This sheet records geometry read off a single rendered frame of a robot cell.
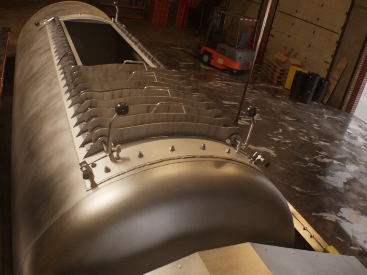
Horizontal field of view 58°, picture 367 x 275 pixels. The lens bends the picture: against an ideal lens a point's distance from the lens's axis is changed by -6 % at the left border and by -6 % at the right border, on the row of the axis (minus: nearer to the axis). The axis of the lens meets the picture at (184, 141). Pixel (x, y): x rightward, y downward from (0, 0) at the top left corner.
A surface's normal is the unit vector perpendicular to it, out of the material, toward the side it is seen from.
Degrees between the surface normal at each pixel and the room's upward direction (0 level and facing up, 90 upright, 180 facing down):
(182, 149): 3
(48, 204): 50
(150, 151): 13
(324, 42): 90
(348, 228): 0
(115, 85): 90
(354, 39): 90
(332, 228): 0
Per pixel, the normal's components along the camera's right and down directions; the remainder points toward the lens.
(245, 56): 0.62, 0.48
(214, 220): 0.44, 0.12
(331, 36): -0.90, 0.03
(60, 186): -0.50, -0.59
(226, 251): 0.20, -0.87
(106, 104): 0.39, 0.50
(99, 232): 0.07, -0.04
